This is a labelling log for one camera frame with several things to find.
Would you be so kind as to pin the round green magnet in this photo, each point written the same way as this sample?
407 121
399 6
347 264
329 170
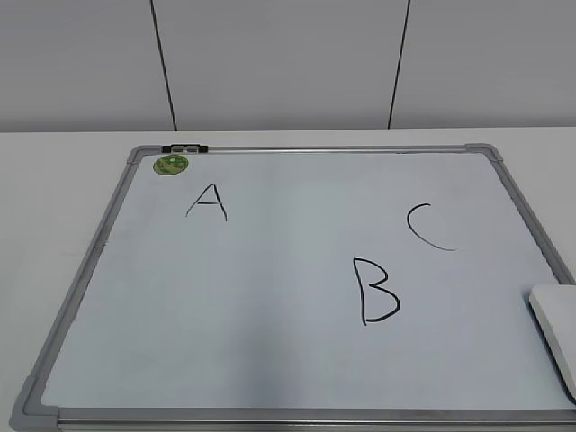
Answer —
171 165

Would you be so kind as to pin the white board with grey frame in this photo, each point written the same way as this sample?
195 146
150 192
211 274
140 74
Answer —
307 289

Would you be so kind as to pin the white board eraser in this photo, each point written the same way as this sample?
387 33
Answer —
554 309

